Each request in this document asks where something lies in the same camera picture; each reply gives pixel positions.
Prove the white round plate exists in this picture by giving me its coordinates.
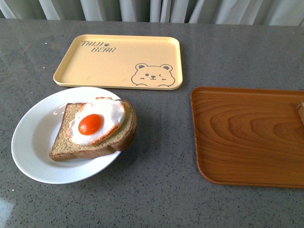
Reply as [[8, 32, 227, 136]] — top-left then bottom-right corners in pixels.
[[11, 87, 120, 184]]

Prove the grey curtain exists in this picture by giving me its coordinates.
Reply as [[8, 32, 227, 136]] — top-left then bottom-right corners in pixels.
[[0, 0, 304, 26]]

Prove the brown wooden tray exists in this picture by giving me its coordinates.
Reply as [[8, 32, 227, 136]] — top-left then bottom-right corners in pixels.
[[190, 87, 304, 188]]

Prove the fried egg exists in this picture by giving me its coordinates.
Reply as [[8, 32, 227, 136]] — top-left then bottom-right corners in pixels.
[[66, 97, 126, 146]]

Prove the bread slice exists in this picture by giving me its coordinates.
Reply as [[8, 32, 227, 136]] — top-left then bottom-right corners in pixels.
[[296, 101, 304, 124], [49, 99, 137, 161]]

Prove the yellow bear tray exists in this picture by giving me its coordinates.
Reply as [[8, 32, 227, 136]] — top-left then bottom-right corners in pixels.
[[53, 35, 183, 90]]

